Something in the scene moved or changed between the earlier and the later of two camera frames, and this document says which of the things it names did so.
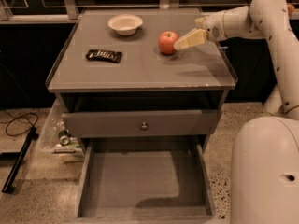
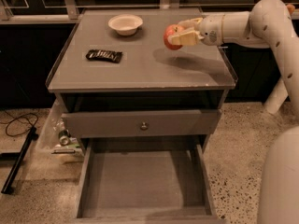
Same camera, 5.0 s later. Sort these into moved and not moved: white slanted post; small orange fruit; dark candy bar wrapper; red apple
Moved: red apple
Not moved: white slanted post; small orange fruit; dark candy bar wrapper
